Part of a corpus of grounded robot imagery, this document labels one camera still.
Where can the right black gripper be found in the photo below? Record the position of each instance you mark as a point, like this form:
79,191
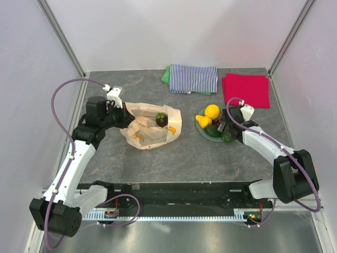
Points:
221,127

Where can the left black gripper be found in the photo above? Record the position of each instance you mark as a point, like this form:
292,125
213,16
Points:
126,117

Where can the dark green avocado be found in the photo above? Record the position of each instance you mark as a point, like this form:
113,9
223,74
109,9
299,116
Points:
212,131

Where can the green lime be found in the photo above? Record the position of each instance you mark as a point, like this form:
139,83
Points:
226,137

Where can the beige plastic bag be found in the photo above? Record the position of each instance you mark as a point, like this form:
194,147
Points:
144,133

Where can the dark mangosteen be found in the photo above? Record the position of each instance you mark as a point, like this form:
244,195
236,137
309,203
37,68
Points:
161,119

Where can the red grapes bunch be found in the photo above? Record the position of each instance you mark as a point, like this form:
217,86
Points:
217,121

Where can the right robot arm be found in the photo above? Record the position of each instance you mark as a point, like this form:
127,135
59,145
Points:
294,175

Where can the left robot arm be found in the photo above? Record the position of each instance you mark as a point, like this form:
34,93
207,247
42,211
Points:
59,211

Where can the yellow pear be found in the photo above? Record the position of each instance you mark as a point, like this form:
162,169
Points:
203,121

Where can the yellow lemon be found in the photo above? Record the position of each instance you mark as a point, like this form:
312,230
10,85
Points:
212,111

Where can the green plate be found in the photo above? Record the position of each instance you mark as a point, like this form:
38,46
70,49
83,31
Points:
202,131

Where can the red cloth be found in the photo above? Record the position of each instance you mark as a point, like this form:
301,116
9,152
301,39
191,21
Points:
253,89

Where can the blue striped cloth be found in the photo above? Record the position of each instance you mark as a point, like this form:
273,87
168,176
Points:
188,79

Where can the green cloth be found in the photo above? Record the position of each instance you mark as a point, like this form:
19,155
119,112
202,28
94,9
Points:
166,79

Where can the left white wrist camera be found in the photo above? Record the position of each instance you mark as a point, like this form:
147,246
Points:
113,95

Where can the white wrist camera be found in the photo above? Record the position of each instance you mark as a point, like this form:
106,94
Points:
113,95
245,110

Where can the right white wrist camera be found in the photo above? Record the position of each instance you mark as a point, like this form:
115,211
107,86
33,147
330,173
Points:
245,110

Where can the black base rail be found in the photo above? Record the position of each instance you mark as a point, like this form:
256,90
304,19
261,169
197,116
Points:
227,195

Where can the white cable duct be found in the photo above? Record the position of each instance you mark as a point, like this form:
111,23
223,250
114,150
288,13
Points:
101,215

